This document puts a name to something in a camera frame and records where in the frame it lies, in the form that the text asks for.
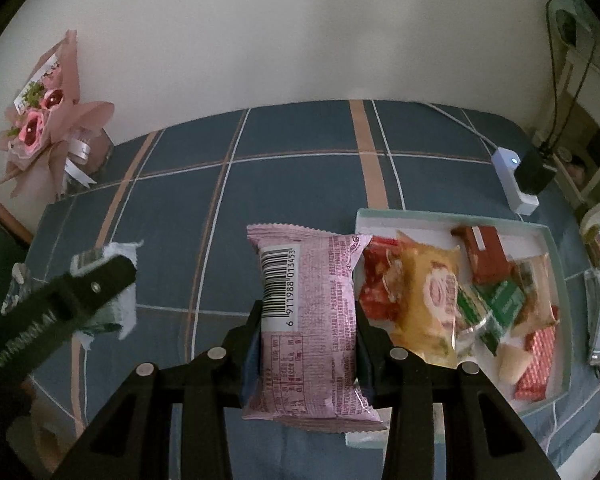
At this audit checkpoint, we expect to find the black power adapter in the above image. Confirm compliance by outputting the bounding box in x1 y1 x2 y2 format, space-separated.
515 147 558 195

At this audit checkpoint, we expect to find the red chip packet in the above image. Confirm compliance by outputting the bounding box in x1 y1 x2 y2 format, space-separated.
358 237 406 321

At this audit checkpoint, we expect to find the white power strip cable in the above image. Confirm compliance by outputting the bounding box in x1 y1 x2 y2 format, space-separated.
425 102 501 151

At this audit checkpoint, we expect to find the blue plaid bed sheet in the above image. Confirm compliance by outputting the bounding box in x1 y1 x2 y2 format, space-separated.
25 99 600 480

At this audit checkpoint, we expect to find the yellow snack packet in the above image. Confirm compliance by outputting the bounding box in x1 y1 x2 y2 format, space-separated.
390 230 463 368

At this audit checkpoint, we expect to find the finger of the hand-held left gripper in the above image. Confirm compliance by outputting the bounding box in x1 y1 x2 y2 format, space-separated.
45 255 137 322

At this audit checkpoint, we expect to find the patterned tissue pack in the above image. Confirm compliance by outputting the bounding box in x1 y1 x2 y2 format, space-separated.
2 262 46 316

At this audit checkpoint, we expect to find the brown red snack packet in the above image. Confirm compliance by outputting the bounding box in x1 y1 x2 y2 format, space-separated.
451 225 513 286

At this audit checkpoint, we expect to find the white power strip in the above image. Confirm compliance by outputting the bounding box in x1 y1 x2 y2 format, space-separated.
491 146 540 216

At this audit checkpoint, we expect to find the white tray with green rim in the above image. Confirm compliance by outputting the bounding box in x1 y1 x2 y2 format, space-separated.
345 208 572 448

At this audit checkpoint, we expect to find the red patterned wafer packet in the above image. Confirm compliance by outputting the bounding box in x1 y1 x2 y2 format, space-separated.
515 305 561 401

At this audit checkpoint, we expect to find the pale orange snack packet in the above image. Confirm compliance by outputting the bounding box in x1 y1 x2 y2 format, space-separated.
510 254 556 338

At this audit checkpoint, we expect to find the dark green snack packet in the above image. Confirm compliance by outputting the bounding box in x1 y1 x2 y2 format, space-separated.
455 280 526 356

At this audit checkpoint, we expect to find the beige pudding cup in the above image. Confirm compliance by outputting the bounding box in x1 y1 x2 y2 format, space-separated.
497 342 531 383

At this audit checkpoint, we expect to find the pink flower bouquet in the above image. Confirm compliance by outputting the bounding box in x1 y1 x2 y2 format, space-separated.
0 30 116 201

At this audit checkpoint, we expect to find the mint green snack packet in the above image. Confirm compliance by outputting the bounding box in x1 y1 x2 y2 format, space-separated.
70 240 145 348

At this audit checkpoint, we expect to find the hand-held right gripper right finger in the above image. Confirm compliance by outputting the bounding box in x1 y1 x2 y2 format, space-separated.
354 305 563 480

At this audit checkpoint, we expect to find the pink snack packet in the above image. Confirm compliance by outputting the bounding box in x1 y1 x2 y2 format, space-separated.
245 224 390 433

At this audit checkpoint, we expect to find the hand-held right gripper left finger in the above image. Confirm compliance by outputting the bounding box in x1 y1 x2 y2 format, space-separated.
52 300 263 480

